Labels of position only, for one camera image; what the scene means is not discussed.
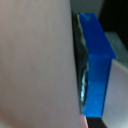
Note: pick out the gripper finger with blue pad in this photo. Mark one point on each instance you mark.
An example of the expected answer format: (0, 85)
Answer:
(98, 66)

